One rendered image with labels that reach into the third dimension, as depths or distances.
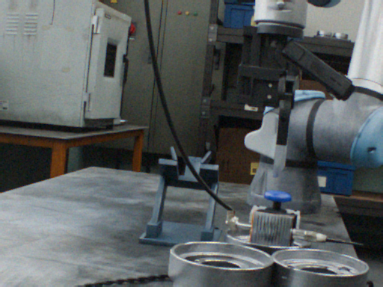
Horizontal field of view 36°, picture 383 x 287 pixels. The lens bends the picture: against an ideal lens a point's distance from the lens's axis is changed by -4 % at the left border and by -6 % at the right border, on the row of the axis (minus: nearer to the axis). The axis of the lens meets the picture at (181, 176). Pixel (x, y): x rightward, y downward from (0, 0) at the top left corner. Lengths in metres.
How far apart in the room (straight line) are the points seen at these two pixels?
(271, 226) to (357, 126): 0.42
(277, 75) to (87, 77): 2.11
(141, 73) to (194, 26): 0.53
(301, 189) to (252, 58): 0.38
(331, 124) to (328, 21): 3.63
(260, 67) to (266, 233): 0.25
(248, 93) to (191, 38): 3.67
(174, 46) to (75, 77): 1.74
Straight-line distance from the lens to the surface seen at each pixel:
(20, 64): 3.01
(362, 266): 0.65
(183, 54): 4.49
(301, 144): 1.13
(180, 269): 0.58
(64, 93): 2.90
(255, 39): 0.85
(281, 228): 0.70
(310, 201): 1.16
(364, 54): 1.15
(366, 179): 4.70
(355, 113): 1.09
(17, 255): 0.69
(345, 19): 4.72
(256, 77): 0.83
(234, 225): 0.72
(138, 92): 4.55
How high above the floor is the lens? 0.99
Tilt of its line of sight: 7 degrees down
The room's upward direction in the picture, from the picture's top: 6 degrees clockwise
